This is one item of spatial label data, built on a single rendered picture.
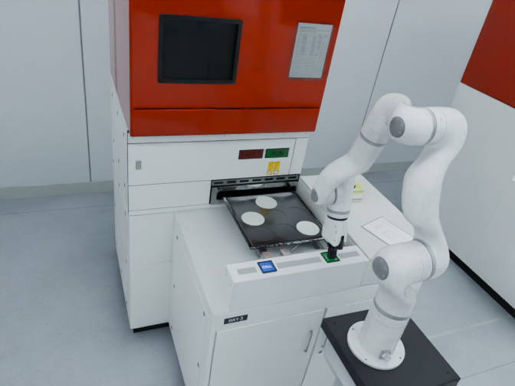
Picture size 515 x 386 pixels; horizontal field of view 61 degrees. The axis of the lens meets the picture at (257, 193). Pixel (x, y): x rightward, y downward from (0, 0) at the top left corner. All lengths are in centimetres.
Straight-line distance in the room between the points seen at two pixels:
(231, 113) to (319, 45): 44
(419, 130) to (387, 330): 62
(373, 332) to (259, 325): 45
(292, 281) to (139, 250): 82
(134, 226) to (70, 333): 83
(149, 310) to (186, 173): 83
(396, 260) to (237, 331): 70
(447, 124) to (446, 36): 322
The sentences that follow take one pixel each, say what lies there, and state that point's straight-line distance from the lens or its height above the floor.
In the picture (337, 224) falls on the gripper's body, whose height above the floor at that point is 113.
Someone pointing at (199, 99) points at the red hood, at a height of 138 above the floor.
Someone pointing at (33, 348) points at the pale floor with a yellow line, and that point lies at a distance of 261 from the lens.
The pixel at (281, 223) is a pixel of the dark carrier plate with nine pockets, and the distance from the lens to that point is 189.
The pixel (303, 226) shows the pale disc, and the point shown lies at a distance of 191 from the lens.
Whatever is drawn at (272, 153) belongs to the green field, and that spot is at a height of 110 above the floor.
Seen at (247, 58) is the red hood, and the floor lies 154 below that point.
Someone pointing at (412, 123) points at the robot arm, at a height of 162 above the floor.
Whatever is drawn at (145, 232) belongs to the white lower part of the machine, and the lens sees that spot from 206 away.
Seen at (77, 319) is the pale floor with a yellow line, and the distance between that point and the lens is 268.
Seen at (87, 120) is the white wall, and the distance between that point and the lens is 338.
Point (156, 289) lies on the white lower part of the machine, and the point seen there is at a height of 35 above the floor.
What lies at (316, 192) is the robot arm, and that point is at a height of 124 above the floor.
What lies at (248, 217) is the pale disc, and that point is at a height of 90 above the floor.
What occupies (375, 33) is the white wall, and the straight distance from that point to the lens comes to 393.
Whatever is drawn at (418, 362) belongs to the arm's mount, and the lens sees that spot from 160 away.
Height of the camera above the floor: 199
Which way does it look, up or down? 32 degrees down
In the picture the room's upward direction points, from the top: 10 degrees clockwise
